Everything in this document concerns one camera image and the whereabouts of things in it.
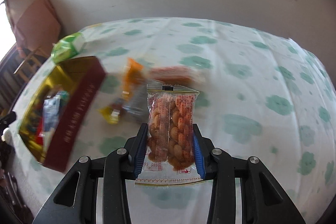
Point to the red tin box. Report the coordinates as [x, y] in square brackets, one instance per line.
[78, 119]

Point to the red sausage packet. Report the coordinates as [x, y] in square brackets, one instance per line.
[176, 73]

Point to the white bear bottle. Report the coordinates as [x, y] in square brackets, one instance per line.
[5, 134]

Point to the green tissue pack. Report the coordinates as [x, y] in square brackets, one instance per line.
[67, 48]

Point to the grey sesame bar packet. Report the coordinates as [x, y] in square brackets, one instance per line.
[136, 106]

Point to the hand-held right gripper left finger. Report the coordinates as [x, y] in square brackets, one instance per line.
[139, 161]

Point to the folded table with pink cloth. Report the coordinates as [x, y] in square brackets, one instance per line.
[36, 22]

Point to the yellow candy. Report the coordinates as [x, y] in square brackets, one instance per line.
[110, 113]

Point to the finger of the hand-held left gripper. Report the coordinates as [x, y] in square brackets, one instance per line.
[8, 119]

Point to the blue cracker packet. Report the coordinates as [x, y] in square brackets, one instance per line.
[52, 111]

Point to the side window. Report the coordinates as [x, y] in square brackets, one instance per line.
[5, 29]

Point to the clear fried twist packet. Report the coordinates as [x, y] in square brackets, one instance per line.
[170, 119]

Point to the orange snack packet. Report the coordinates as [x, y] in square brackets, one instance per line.
[132, 74]

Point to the red snack packet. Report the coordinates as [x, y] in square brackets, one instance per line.
[40, 138]

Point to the dark carved wooden chair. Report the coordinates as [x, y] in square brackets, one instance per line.
[10, 182]

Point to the wooden stool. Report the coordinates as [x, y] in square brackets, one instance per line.
[29, 58]

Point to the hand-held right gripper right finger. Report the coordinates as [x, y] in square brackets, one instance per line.
[199, 161]

